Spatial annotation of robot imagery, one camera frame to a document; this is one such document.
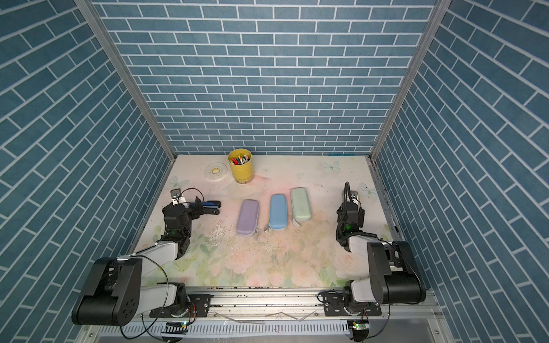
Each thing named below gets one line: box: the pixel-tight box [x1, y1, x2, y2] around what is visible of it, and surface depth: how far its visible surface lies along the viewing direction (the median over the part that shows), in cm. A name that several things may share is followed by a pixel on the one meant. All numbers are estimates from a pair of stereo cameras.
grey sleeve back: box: [290, 187, 311, 228], surface depth 98 cm
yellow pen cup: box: [227, 148, 254, 185], surface depth 105 cm
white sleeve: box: [268, 193, 288, 231], surface depth 98 cm
